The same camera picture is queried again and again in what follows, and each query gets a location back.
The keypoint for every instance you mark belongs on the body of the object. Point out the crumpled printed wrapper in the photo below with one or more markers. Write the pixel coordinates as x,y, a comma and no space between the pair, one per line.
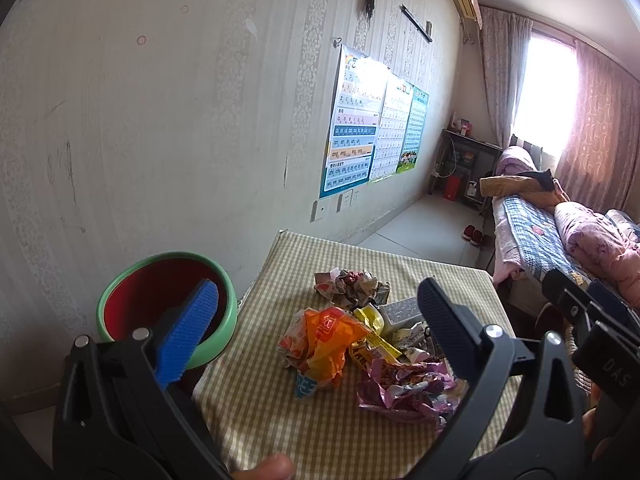
350,285

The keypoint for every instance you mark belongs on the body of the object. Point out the pink quilt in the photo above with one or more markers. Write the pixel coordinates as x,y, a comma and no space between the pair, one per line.
605,245

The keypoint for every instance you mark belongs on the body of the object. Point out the blue wall poster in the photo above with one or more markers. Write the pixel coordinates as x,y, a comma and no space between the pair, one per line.
350,130

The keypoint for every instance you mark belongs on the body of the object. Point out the red shoe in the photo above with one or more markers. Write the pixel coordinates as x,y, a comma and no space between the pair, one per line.
468,233
477,238

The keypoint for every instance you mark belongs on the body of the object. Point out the pink patterned curtain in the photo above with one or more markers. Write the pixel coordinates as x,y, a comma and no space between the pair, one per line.
502,70
605,135

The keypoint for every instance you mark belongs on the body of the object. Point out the person's right hand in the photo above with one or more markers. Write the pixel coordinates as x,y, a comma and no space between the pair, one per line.
591,425

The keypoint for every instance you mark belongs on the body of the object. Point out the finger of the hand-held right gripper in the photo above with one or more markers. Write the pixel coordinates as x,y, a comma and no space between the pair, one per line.
570,300
607,300

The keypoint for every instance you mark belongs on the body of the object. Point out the bed with patterned sheet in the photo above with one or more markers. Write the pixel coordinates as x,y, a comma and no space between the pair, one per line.
530,235

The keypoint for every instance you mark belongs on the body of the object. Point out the green basin red inside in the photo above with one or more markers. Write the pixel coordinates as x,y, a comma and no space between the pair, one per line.
150,285

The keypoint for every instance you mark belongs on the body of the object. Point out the dark metal shelf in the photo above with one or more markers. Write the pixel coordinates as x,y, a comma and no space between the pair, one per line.
470,160

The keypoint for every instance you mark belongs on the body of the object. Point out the green wall poster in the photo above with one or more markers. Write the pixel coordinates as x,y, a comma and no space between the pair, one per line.
415,130

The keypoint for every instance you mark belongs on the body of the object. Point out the orange snack wrapper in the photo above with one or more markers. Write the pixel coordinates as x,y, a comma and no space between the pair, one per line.
325,340

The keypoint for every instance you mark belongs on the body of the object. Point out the single white wall socket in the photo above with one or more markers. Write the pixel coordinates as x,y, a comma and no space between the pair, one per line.
320,210

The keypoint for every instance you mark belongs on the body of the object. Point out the black wall stick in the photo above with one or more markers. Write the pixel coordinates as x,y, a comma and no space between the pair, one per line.
416,22

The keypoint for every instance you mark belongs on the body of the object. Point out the pink folded blanket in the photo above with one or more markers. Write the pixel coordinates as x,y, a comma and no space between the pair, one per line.
517,160

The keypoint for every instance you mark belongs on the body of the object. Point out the black cloth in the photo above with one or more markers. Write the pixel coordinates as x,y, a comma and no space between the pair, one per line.
540,177

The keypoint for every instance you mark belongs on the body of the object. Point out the purple crumpled foil wrapper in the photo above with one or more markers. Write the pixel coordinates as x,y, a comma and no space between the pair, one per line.
400,390

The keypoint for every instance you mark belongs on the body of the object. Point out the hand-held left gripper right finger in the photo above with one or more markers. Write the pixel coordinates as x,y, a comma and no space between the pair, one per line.
450,330

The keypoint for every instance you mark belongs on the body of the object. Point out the checkered cloth table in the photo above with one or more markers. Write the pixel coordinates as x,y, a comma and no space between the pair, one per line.
300,440

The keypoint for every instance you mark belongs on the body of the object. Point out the person's left hand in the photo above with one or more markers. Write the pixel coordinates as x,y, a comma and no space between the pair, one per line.
267,467

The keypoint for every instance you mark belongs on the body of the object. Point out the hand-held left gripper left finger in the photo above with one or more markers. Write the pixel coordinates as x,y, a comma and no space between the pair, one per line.
190,330

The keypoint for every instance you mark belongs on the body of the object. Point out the yellow cookie wrapper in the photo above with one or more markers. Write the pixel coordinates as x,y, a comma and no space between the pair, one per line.
370,352

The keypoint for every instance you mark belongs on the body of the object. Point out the bright window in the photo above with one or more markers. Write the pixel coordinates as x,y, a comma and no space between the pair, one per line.
545,90

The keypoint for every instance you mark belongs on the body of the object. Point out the cream crumpled wrapper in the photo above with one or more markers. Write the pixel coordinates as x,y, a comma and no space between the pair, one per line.
411,337

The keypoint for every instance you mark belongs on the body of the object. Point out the double white wall socket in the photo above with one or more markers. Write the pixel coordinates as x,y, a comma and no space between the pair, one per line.
349,201

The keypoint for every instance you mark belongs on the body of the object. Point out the blue white small wrapper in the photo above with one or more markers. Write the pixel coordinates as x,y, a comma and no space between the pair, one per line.
305,385

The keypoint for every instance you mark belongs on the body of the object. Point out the red box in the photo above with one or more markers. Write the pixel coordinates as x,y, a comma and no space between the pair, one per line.
454,187

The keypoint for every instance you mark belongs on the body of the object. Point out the tan pillow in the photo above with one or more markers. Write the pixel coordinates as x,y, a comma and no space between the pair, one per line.
510,187

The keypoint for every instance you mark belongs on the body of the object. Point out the yellow crumpled wrapper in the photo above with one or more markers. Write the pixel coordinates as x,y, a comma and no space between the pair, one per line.
370,317

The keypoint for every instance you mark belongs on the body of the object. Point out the small grey box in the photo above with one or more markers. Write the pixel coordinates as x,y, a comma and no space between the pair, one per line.
400,310

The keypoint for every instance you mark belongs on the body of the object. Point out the white wall poster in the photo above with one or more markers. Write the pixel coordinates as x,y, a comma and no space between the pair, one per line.
392,135

